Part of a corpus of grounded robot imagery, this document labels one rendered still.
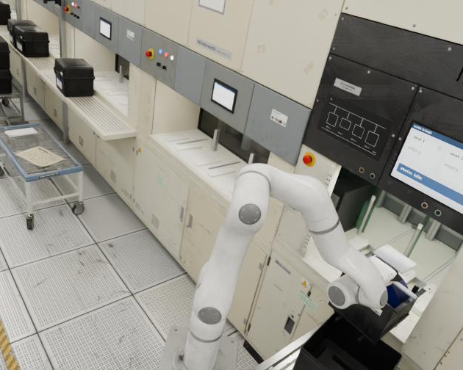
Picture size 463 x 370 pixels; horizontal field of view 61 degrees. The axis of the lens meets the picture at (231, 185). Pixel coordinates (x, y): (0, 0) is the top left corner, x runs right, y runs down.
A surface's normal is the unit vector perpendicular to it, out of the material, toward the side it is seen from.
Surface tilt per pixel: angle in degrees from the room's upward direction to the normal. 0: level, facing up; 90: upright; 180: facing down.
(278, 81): 90
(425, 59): 90
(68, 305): 0
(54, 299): 0
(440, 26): 88
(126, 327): 0
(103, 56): 90
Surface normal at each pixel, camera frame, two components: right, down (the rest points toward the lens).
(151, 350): 0.18, -0.85
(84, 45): 0.62, 0.48
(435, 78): -0.76, 0.20
